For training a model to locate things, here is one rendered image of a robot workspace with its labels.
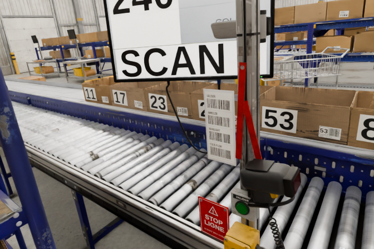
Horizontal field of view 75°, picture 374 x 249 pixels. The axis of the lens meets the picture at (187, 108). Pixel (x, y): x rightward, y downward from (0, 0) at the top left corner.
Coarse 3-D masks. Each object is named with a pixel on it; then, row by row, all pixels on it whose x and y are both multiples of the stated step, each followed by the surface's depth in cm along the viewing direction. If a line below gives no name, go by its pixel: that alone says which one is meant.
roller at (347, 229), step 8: (352, 192) 93; (360, 192) 94; (352, 200) 89; (360, 200) 91; (344, 208) 87; (352, 208) 85; (344, 216) 83; (352, 216) 82; (344, 224) 79; (352, 224) 79; (344, 232) 76; (352, 232) 76; (336, 240) 75; (344, 240) 73; (352, 240) 74; (336, 248) 72; (344, 248) 71; (352, 248) 72
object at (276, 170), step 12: (252, 168) 54; (264, 168) 53; (276, 168) 52; (288, 168) 52; (252, 180) 53; (264, 180) 52; (276, 180) 50; (288, 180) 49; (300, 180) 52; (252, 192) 56; (264, 192) 54; (276, 192) 51; (288, 192) 49; (252, 204) 57; (264, 204) 55
